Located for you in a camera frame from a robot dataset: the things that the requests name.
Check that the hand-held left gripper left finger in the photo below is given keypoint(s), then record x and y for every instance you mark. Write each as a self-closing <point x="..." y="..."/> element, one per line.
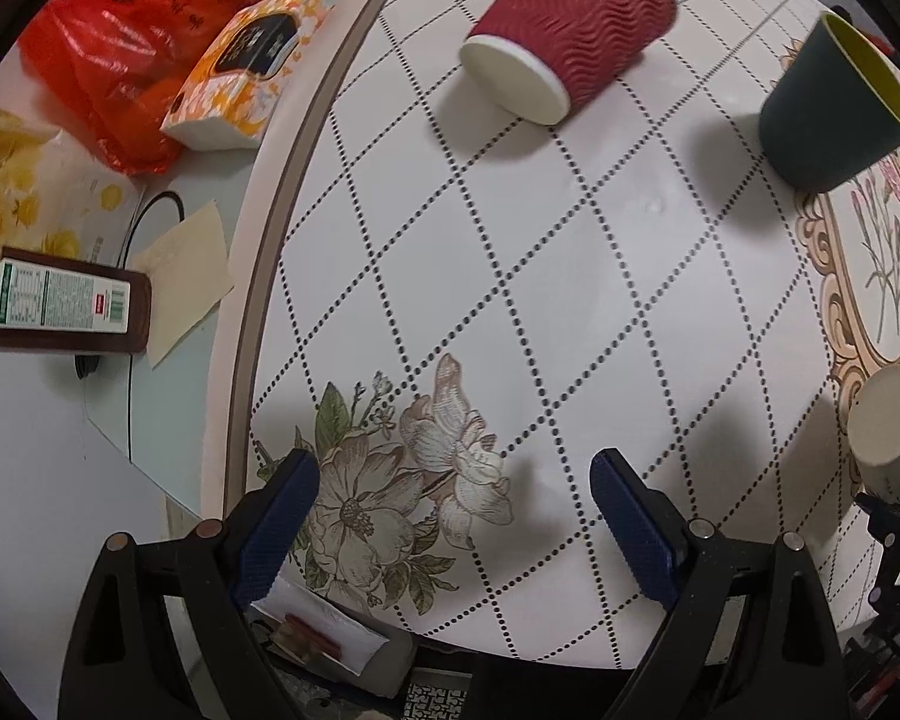
<point x="276" y="529"/>

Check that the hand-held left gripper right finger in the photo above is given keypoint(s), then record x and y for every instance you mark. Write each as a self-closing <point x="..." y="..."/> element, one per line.
<point x="639" y="532"/>

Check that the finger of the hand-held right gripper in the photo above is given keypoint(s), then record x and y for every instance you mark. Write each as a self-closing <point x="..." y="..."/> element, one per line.
<point x="891" y="540"/>

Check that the white paper cup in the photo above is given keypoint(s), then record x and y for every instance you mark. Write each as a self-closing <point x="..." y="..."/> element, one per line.
<point x="886" y="424"/>

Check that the red ripple paper cup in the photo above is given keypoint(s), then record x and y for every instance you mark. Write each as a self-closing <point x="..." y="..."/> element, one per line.
<point x="577" y="22"/>

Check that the dark green cup yellow inside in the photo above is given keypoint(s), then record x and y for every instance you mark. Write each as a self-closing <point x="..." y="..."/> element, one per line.
<point x="825" y="112"/>

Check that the white packet with red item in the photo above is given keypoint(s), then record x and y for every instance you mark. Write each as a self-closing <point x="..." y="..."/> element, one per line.
<point x="322" y="626"/>

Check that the patterned black white box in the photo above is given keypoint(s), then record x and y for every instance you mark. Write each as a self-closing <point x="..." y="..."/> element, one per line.
<point x="436" y="701"/>

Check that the white floral tablecloth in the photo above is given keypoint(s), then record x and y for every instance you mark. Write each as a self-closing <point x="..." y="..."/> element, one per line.
<point x="540" y="300"/>

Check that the beige paper sheet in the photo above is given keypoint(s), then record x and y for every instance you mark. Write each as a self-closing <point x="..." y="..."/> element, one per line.
<point x="184" y="270"/>

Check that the brown bottle with label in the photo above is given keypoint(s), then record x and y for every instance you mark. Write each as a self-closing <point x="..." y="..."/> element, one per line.
<point x="67" y="307"/>

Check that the yellow floral packet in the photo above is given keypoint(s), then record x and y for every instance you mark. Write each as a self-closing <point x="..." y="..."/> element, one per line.
<point x="22" y="187"/>

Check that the orange floral tissue pack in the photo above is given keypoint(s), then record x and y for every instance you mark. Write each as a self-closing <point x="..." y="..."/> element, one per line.
<point x="232" y="90"/>

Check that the red plastic bag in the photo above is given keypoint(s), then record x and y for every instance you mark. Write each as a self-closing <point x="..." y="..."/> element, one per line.
<point x="112" y="60"/>

